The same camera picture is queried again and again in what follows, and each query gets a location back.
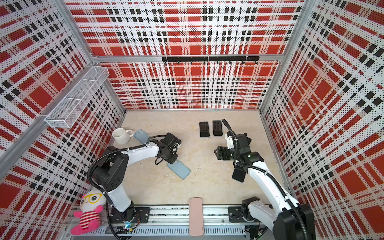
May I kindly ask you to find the blue case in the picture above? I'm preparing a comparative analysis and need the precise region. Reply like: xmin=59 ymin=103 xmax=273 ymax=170
xmin=134 ymin=129 xmax=150 ymax=144

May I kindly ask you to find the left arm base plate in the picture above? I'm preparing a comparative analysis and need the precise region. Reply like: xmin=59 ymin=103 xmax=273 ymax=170
xmin=109 ymin=207 xmax=151 ymax=224

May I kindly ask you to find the white ceramic mug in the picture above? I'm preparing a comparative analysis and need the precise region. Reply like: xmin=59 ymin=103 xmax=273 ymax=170
xmin=113 ymin=128 xmax=135 ymax=145

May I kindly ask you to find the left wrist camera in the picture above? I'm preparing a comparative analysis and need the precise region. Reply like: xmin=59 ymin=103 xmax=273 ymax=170
xmin=163 ymin=133 xmax=182 ymax=150

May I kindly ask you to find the light blue cased phone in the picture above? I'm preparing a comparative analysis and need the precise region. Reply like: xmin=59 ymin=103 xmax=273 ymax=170
xmin=167 ymin=160 xmax=191 ymax=180

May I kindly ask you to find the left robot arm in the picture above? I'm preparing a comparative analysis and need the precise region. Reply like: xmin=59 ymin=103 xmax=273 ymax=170
xmin=87 ymin=140 xmax=181 ymax=222

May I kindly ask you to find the black hook rail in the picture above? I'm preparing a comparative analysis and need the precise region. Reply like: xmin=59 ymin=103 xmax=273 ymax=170
xmin=162 ymin=56 xmax=260 ymax=64

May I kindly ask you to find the pink phone case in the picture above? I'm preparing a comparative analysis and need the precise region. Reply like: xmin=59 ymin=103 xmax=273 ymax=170
xmin=189 ymin=198 xmax=205 ymax=237

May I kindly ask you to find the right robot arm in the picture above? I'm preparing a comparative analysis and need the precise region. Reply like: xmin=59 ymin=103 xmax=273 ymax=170
xmin=214 ymin=144 xmax=316 ymax=240

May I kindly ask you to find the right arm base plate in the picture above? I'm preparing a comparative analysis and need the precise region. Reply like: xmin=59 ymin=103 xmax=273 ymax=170
xmin=229 ymin=205 xmax=275 ymax=225

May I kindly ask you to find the white wire basket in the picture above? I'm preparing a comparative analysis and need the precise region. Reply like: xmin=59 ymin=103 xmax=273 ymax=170
xmin=45 ymin=66 xmax=109 ymax=129

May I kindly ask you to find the pink plush toy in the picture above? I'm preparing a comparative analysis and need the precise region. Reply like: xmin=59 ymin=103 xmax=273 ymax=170
xmin=71 ymin=189 xmax=107 ymax=236

